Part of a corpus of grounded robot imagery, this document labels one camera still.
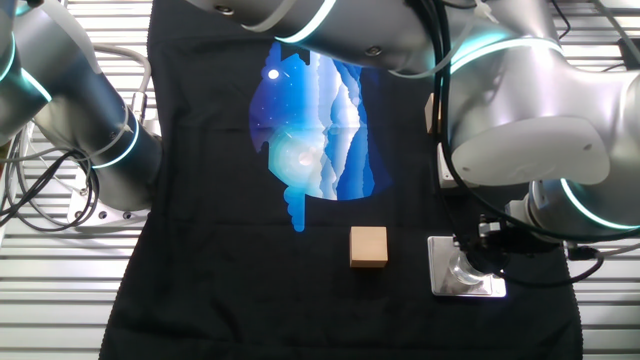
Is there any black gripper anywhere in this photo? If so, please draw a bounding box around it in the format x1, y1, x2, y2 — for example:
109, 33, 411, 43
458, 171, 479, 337
464, 212, 534, 254

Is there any clear glass jar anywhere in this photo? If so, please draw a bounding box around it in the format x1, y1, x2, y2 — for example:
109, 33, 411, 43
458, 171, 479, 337
448, 252, 494, 286

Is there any white box with red button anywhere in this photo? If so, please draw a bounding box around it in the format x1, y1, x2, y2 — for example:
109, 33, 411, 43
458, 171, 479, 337
436, 142, 471, 190

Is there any silver digital scale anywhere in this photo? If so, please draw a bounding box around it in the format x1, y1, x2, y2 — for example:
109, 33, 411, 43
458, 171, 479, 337
426, 235, 508, 299

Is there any light wooden cube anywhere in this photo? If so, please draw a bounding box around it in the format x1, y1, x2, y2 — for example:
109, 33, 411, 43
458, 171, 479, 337
424, 92, 442, 135
349, 225, 389, 269

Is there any black cloth with blue print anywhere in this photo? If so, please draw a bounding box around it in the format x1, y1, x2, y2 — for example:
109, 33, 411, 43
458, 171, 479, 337
98, 0, 584, 360

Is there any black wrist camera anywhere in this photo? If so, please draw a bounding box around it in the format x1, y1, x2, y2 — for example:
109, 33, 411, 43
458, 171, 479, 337
492, 227, 566, 257

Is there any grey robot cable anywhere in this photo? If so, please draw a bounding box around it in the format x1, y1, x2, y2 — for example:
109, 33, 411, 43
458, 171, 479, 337
594, 241, 640, 260

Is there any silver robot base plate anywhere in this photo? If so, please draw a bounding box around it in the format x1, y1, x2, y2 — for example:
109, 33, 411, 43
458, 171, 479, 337
67, 174, 151, 224

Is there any black cable bundle at base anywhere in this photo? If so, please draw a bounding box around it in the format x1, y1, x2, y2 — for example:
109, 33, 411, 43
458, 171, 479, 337
0, 124, 101, 235

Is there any grey cable with metal connector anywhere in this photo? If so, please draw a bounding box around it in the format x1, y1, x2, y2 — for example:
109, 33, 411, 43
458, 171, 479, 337
87, 42, 153, 126

